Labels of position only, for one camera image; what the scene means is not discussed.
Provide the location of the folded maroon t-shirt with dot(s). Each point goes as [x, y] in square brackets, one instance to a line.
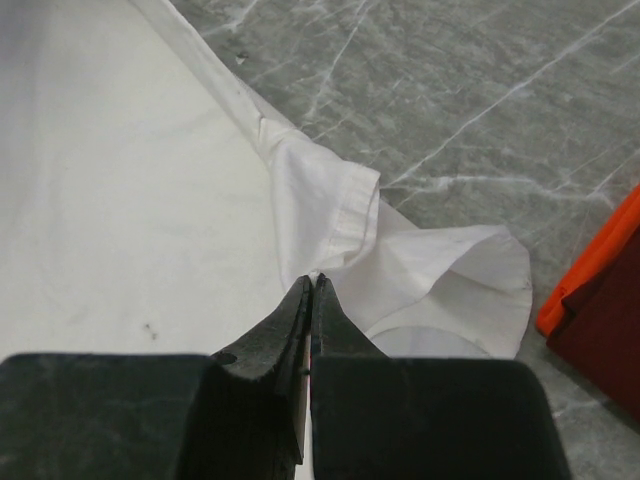
[599, 336]

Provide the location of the cream white t-shirt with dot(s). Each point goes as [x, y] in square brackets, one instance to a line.
[154, 209]

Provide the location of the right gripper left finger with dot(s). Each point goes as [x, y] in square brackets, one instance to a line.
[263, 401]

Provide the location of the folded orange t-shirt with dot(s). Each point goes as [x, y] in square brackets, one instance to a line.
[599, 253]

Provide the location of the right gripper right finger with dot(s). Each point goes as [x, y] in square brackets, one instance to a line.
[336, 342]

